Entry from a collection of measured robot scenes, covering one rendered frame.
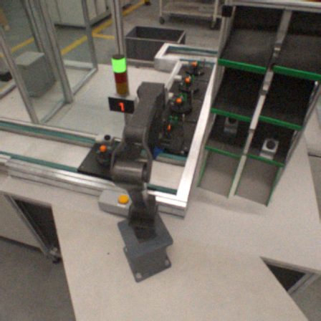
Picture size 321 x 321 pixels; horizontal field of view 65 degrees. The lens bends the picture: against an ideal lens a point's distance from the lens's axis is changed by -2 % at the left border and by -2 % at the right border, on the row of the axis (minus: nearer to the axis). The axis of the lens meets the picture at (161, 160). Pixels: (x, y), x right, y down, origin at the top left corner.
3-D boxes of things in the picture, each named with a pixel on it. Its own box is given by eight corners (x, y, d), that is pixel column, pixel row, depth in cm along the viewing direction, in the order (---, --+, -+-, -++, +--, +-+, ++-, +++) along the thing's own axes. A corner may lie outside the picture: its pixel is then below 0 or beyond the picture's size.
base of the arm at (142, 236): (139, 243, 81) (137, 234, 77) (132, 227, 85) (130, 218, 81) (158, 235, 83) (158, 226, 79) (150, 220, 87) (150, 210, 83)
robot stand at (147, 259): (136, 283, 91) (132, 260, 77) (122, 248, 101) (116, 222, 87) (172, 266, 96) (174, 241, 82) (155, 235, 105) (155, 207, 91)
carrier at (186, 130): (188, 154, 126) (190, 135, 117) (142, 145, 131) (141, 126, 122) (196, 126, 143) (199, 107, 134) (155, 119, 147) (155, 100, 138)
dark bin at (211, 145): (238, 160, 90) (241, 151, 83) (204, 149, 94) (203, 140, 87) (260, 96, 98) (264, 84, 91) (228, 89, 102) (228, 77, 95)
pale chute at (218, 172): (228, 198, 103) (227, 198, 99) (198, 187, 107) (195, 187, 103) (250, 131, 102) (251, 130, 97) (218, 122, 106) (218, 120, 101)
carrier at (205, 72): (208, 84, 176) (211, 66, 167) (175, 79, 181) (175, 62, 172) (213, 69, 193) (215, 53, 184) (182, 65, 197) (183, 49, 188)
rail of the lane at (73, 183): (183, 220, 110) (185, 205, 102) (11, 178, 127) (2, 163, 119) (186, 210, 114) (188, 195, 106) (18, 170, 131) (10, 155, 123)
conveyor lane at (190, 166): (185, 211, 113) (187, 198, 106) (115, 195, 120) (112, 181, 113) (217, 82, 197) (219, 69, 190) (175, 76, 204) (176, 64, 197)
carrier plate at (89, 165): (125, 183, 113) (125, 180, 112) (77, 172, 118) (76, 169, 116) (142, 147, 130) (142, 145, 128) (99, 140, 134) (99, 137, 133)
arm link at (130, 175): (142, 182, 51) (149, 154, 53) (107, 177, 51) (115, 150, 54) (155, 222, 79) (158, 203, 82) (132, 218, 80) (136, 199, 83)
